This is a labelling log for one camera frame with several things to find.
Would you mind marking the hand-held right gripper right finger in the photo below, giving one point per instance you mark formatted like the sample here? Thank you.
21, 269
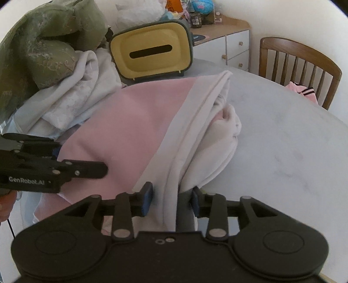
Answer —
195, 202

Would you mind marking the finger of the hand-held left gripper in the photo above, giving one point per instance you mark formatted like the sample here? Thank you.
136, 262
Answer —
89, 170
55, 151

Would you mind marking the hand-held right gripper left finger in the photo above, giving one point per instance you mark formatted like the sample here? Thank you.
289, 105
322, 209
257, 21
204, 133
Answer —
147, 198

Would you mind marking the pink grey white sweatshirt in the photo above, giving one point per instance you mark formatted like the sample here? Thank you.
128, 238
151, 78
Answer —
122, 122

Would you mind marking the person's left hand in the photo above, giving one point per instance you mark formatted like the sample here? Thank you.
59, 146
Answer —
6, 205

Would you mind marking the white blanket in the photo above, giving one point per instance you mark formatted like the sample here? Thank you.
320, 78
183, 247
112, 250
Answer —
87, 81

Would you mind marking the green embroidered cloth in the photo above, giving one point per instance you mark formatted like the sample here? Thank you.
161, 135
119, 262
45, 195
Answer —
40, 54

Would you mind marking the yellow tissue box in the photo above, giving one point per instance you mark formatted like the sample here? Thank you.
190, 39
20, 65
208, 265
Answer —
152, 49

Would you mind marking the pink black striped garment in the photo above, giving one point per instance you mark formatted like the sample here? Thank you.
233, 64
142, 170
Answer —
301, 91

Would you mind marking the white drawer sideboard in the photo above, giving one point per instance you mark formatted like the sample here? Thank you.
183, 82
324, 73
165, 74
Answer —
231, 46

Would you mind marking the white plastic bag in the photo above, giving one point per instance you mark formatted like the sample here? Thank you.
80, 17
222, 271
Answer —
138, 11

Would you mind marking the slatted wooden chair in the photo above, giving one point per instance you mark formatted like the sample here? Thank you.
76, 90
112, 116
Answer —
299, 62

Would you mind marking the dark glass jar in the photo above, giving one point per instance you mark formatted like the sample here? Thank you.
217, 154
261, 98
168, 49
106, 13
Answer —
196, 19

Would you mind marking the orange bag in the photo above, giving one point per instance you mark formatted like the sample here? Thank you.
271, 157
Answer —
173, 5

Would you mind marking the clear acrylic stand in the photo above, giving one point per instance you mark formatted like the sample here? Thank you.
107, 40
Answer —
218, 17

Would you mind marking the blue patterned ball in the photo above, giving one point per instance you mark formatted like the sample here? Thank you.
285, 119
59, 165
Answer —
202, 6

